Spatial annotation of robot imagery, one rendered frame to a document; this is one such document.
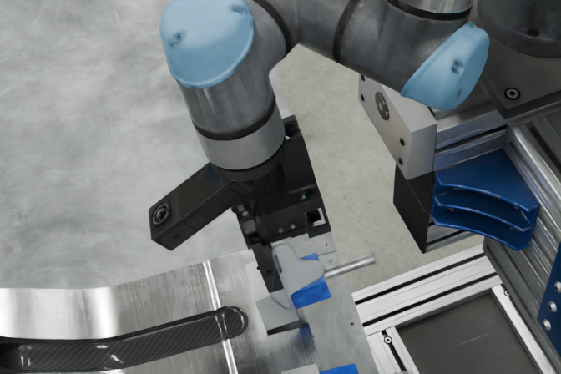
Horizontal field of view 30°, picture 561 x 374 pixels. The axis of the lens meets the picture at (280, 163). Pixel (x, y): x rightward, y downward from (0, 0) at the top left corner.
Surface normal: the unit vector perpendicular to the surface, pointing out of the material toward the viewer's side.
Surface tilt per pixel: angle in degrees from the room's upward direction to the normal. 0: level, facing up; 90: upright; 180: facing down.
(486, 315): 0
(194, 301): 2
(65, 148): 0
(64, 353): 29
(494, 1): 72
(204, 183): 38
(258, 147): 81
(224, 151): 87
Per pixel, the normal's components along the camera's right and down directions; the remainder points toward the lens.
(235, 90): 0.40, 0.61
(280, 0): 0.39, -0.27
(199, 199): -0.65, -0.47
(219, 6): -0.22, -0.66
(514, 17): -0.64, 0.41
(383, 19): -0.83, 0.19
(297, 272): 0.18, 0.54
